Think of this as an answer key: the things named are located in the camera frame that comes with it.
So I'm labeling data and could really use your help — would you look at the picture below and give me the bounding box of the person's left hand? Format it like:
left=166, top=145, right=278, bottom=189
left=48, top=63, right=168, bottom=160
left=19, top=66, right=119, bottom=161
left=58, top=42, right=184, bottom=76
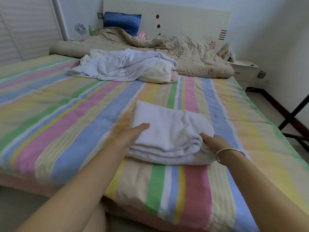
left=110, top=122, right=151, bottom=153

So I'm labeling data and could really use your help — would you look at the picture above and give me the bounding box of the person's right hand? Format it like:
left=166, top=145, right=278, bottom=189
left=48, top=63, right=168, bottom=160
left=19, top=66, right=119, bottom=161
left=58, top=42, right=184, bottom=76
left=199, top=133, right=237, bottom=165

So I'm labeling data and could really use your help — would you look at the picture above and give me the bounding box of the white towel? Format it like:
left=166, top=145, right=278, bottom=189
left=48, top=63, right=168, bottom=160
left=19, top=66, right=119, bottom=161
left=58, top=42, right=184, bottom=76
left=126, top=100, right=218, bottom=166
left=68, top=48, right=178, bottom=83

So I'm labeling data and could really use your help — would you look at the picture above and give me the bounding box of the cream fleece blanket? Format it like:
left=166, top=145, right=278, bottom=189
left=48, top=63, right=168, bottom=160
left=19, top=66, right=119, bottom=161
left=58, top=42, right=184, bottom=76
left=137, top=60, right=174, bottom=84

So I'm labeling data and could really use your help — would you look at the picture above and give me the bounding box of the person's right forearm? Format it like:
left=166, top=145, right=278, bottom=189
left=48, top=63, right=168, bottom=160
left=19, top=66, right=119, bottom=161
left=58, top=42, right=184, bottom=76
left=220, top=152, right=309, bottom=232

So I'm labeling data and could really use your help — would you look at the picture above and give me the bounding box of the person's left forearm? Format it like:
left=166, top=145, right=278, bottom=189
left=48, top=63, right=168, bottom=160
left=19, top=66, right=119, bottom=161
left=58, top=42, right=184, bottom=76
left=17, top=142, right=131, bottom=232

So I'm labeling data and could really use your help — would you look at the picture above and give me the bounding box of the striped pastel bed sheet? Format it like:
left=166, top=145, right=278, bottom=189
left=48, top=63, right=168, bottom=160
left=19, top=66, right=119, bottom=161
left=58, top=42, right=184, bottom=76
left=0, top=54, right=309, bottom=232

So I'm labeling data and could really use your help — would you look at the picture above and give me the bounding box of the dark brown baseboard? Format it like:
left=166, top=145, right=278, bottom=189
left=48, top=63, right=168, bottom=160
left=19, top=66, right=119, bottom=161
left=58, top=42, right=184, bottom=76
left=248, top=87, right=309, bottom=138

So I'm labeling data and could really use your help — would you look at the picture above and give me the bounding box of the white nightstand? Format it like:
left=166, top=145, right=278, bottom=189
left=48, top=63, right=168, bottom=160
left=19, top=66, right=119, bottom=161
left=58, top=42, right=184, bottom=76
left=229, top=60, right=261, bottom=91

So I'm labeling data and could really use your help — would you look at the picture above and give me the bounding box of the black clothes rack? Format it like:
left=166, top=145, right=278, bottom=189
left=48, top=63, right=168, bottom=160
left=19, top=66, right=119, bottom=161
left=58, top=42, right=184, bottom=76
left=277, top=94, right=309, bottom=153

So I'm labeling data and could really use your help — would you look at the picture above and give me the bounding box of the beige quilt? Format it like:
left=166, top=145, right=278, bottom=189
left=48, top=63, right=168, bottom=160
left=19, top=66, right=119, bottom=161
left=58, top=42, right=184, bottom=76
left=50, top=27, right=235, bottom=79

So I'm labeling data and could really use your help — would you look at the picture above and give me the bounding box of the cream plush toy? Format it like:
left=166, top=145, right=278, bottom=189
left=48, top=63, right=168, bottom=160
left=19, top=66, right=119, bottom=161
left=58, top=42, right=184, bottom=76
left=217, top=42, right=237, bottom=62

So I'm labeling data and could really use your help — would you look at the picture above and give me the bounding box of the blue pillow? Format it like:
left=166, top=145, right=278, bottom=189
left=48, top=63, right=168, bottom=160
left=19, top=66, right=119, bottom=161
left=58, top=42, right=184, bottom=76
left=103, top=11, right=143, bottom=36

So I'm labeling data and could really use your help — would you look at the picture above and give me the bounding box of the small white desk fan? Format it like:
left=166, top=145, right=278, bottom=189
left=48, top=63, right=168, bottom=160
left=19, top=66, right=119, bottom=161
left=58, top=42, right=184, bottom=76
left=74, top=23, right=88, bottom=36

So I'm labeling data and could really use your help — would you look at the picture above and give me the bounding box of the white headboard with red dots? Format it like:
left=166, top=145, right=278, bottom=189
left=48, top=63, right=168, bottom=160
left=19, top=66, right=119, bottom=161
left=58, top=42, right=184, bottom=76
left=102, top=0, right=232, bottom=53

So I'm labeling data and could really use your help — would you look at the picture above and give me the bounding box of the silver bracelet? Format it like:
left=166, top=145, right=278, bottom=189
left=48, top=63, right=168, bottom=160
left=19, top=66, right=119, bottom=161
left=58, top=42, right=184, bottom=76
left=215, top=148, right=247, bottom=166

